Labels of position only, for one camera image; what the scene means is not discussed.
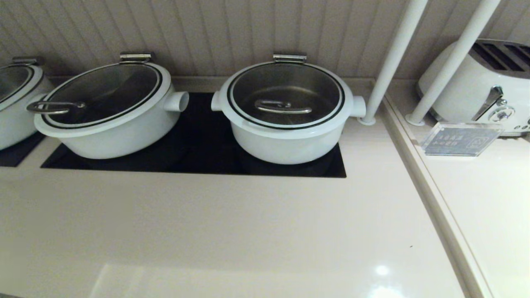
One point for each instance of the glass lid white rim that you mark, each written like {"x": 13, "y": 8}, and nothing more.
{"x": 103, "y": 91}
{"x": 12, "y": 80}
{"x": 285, "y": 91}

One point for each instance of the white round cooking pot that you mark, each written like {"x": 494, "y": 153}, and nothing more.
{"x": 12, "y": 124}
{"x": 124, "y": 140}
{"x": 285, "y": 149}

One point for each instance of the black glass cooktop panel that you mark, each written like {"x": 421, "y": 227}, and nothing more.
{"x": 198, "y": 140}
{"x": 16, "y": 155}

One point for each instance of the white metal pole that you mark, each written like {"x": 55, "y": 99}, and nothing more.
{"x": 451, "y": 62}
{"x": 393, "y": 58}

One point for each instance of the clear acrylic sign holder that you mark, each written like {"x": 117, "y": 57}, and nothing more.
{"x": 461, "y": 140}

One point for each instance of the white toaster chrome lever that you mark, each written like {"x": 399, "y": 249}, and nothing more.
{"x": 468, "y": 91}

